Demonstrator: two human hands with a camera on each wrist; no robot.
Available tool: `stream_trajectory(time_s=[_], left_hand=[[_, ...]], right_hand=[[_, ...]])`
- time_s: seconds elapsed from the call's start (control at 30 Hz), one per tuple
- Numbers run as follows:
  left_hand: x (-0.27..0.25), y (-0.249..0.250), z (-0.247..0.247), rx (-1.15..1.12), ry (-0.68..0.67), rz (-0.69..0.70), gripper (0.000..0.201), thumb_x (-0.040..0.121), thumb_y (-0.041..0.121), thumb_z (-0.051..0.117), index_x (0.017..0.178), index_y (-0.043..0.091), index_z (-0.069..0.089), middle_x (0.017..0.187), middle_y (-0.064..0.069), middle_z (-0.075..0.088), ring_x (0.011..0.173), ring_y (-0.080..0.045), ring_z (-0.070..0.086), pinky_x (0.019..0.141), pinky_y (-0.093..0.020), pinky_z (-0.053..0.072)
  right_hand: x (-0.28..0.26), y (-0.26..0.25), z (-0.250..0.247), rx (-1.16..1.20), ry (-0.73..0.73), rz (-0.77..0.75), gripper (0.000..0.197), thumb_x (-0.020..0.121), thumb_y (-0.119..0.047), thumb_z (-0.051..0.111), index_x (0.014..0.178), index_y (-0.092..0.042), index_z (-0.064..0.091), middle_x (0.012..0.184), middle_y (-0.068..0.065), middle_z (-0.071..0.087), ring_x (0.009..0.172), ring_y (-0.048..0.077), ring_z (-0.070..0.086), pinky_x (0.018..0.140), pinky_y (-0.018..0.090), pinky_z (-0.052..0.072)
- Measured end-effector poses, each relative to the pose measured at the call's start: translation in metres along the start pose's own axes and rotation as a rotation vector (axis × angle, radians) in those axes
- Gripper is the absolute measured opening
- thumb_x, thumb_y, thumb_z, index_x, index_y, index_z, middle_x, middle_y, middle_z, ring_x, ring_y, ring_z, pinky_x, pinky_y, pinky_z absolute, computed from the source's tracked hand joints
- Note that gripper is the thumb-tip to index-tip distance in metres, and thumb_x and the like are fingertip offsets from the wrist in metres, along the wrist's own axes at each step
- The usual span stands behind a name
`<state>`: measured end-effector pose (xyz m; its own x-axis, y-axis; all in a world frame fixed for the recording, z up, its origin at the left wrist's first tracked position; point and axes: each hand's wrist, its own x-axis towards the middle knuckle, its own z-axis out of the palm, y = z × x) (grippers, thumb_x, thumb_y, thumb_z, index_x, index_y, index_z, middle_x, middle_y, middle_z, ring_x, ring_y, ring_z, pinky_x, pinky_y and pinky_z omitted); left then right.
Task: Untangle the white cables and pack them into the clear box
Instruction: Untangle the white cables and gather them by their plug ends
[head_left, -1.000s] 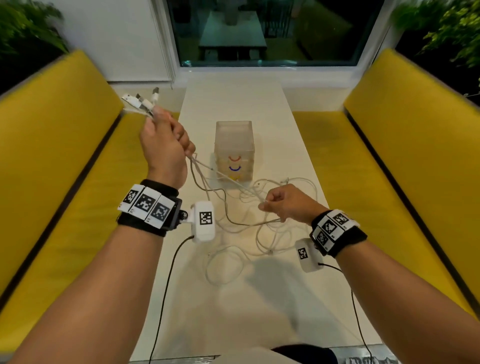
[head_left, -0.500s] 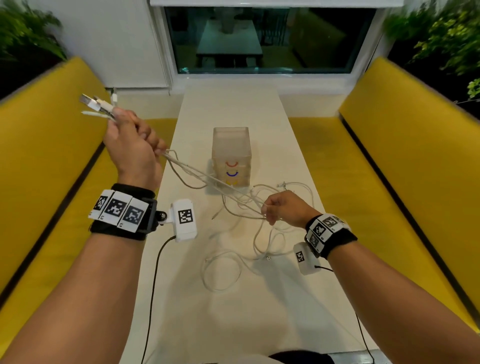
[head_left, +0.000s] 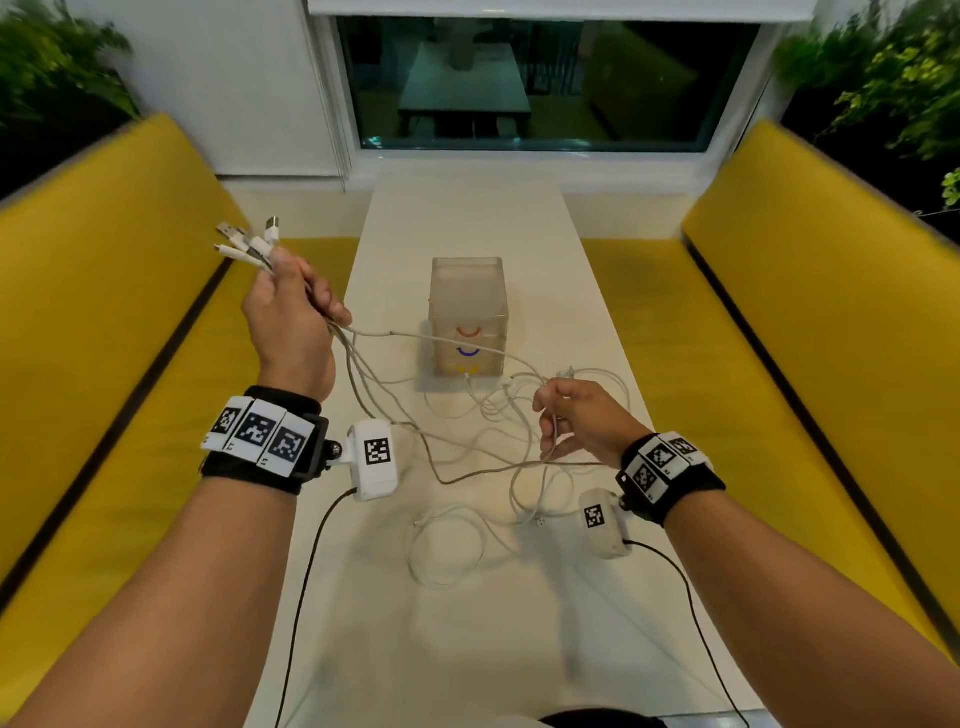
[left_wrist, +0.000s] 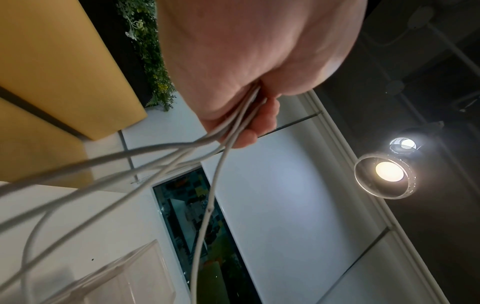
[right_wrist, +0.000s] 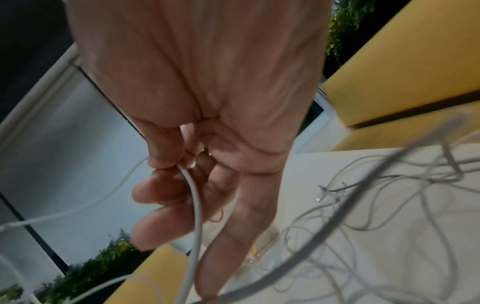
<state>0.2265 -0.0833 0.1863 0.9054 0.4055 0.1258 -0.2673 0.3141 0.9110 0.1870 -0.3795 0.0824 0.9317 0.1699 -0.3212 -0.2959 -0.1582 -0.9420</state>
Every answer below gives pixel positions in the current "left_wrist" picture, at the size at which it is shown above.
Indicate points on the person's left hand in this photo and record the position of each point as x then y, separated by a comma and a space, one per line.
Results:
255, 44

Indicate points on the clear plastic drawer organizer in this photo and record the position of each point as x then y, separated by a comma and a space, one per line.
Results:
131, 282

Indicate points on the green leafy plant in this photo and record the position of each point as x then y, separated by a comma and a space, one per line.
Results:
150, 53

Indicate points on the wide white roller blind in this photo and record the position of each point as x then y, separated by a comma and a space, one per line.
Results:
300, 202

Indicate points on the small ceiling spot lamp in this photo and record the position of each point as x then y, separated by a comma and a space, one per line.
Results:
405, 145

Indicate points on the round glass pendant lamp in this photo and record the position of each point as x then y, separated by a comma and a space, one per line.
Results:
388, 175

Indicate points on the yellow bench backrest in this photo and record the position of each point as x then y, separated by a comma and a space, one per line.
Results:
63, 65

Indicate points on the dark glass window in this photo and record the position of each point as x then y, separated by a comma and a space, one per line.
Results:
225, 267

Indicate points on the yellow bench seat cushion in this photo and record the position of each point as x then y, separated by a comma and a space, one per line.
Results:
33, 148

